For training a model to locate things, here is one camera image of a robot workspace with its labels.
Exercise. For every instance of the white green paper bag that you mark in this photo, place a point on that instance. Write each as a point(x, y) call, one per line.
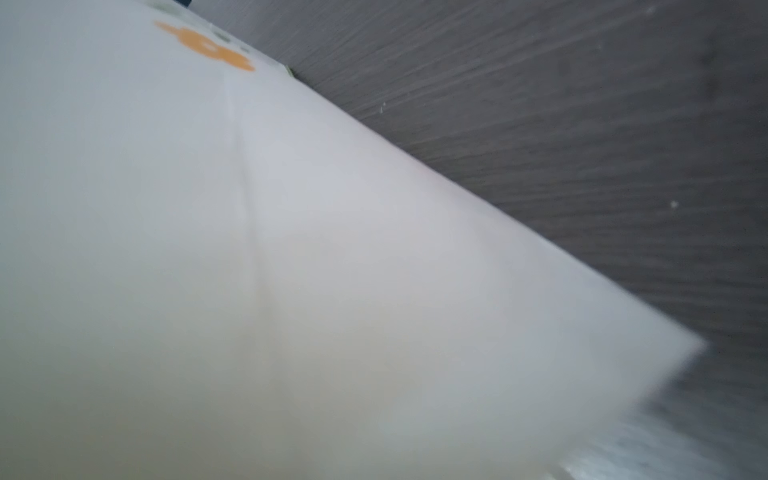
point(209, 271)

